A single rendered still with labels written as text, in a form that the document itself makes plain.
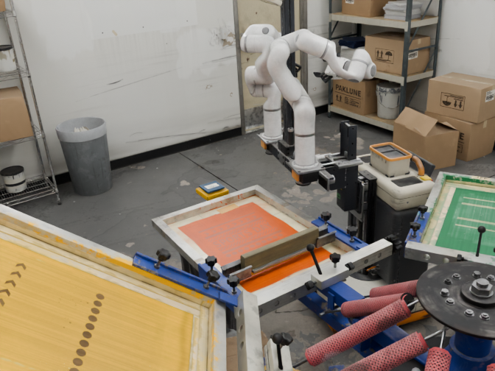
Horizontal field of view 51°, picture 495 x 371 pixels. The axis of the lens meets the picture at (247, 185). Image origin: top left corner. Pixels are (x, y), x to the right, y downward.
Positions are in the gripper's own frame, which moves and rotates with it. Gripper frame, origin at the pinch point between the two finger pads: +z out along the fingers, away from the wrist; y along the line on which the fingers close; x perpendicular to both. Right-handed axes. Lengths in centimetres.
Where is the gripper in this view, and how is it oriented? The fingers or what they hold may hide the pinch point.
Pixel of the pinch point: (320, 66)
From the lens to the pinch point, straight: 258.1
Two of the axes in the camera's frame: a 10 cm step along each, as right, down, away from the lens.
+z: -7.4, -2.1, 6.4
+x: -5.0, -4.6, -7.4
